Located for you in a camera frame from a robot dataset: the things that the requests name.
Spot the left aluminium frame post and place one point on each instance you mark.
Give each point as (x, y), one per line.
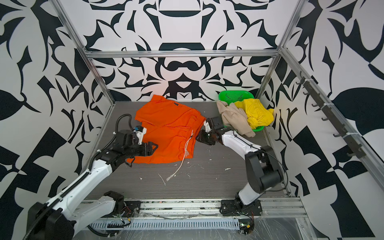
(65, 20)

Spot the yellow shorts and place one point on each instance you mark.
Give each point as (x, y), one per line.
(257, 115)

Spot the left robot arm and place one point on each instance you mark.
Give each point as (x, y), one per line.
(59, 218)

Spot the right aluminium frame post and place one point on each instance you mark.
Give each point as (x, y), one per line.
(286, 36)

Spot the white cable duct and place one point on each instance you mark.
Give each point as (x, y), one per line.
(176, 224)

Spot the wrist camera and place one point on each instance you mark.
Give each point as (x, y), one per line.
(207, 126)
(140, 132)

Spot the aluminium frame crossbar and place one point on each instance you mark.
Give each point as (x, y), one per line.
(184, 53)

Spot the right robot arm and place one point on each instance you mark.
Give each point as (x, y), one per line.
(263, 170)

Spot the aluminium frame post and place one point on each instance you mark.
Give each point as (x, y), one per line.
(65, 20)
(286, 36)

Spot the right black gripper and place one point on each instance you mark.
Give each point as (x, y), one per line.
(202, 137)

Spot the orange shorts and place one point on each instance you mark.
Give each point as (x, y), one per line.
(172, 126)

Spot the green plastic basket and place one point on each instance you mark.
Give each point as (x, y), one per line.
(234, 96)

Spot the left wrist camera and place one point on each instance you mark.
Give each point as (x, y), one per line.
(140, 132)

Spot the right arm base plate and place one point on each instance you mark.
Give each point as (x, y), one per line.
(232, 207)

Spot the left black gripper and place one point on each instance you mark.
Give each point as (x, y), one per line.
(149, 151)

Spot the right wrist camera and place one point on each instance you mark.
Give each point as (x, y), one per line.
(207, 126)

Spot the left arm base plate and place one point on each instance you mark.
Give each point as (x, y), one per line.
(130, 209)

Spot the beige shorts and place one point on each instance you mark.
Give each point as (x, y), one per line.
(236, 118)

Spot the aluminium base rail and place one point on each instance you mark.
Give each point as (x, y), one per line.
(195, 208)

